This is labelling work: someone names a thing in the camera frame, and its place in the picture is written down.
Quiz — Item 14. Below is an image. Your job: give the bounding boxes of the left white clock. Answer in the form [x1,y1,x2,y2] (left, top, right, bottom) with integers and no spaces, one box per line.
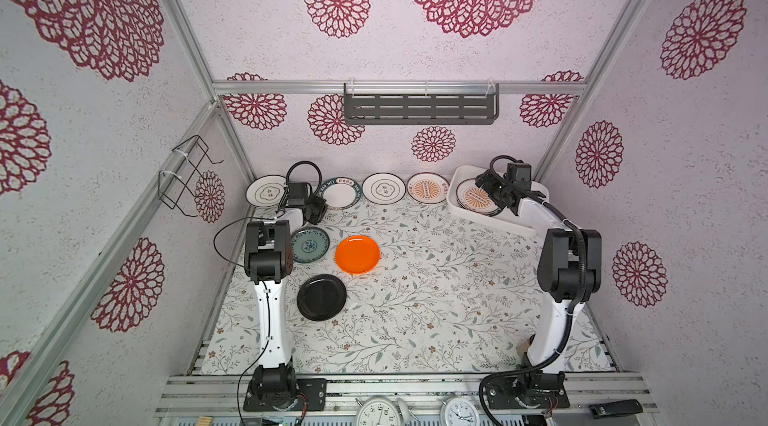
[354,396,404,426]

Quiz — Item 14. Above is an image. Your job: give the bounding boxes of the right white clock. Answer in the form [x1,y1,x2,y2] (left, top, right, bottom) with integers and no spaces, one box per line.
[439,396,480,426]

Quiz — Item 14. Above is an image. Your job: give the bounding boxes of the white plastic bin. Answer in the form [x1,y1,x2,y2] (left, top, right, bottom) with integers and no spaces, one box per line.
[447,166,562,238]

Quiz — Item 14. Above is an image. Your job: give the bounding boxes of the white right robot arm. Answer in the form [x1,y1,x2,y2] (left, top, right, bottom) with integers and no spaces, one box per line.
[475,155,602,418]

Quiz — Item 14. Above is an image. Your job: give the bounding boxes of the orange plastic plate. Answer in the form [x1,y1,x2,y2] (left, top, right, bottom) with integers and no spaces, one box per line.
[334,235,381,275]

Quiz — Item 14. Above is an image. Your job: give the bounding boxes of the grey wall shelf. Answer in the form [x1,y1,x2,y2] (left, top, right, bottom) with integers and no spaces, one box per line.
[342,84,500,126]

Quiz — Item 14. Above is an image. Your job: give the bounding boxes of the white cloud pattern plate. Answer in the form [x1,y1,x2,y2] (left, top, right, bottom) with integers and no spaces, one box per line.
[362,173,406,206]

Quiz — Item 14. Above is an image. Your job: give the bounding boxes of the black wire wall rack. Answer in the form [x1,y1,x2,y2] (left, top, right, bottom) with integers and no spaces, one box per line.
[156,135,223,218]

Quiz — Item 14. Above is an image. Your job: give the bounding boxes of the white clock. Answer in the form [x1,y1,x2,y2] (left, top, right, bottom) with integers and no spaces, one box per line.
[439,396,480,426]
[354,396,404,426]

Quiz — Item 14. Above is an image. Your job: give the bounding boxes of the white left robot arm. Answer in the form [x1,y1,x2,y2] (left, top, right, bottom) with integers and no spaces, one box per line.
[243,206,326,414]

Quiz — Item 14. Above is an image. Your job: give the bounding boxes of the green rim plate back row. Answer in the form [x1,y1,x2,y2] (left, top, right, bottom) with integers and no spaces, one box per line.
[318,177,363,211]

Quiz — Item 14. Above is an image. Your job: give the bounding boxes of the black plastic plate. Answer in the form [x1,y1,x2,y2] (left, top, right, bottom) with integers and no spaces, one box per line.
[297,274,347,322]

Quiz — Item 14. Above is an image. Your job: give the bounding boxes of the black clip on rail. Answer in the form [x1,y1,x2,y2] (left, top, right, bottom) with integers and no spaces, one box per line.
[588,399,644,420]

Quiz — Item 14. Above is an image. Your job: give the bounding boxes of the white cloud plate far left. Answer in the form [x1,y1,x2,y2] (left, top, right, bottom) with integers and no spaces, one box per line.
[245,175,286,208]

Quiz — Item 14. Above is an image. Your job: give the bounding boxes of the orange sunburst plate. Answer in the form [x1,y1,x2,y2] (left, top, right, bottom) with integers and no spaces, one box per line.
[406,172,449,205]
[456,179,502,217]

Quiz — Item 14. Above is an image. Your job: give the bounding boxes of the teal patterned plate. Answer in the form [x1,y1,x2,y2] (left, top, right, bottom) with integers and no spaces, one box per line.
[291,227,330,264]

